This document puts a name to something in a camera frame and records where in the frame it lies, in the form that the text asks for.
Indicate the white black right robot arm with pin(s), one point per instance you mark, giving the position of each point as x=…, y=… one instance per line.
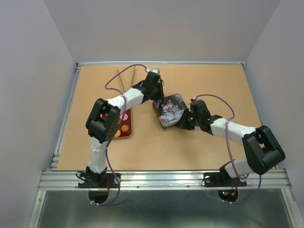
x=262, y=149

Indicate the aluminium front rail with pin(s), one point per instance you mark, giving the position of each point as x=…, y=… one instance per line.
x=156, y=180

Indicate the pink round cookie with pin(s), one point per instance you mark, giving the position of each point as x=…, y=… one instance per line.
x=124, y=117

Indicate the red rectangular tray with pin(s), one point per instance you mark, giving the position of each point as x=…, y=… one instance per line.
x=127, y=122

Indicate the gold square tin box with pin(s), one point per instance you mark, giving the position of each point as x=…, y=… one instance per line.
x=167, y=113

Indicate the aluminium table edge rail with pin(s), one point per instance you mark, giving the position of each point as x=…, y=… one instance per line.
x=157, y=63

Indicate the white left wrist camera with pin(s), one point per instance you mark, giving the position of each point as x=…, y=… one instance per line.
x=155, y=70

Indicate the small round tan cookie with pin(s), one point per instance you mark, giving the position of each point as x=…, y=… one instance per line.
x=124, y=128

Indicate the large round tan cookie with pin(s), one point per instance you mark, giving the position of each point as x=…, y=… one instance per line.
x=118, y=133

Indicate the metal tongs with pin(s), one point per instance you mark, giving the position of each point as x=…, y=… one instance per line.
x=129, y=82

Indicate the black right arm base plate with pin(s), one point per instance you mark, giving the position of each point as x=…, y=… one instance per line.
x=218, y=179

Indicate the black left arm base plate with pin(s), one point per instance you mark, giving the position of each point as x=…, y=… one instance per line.
x=111, y=180

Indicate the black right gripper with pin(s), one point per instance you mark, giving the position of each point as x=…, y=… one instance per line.
x=182, y=123

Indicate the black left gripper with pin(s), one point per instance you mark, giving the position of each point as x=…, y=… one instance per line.
x=161, y=95

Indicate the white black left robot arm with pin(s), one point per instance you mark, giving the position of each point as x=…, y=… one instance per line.
x=102, y=123

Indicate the gold tin lid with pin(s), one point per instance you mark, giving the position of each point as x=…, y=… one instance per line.
x=176, y=99

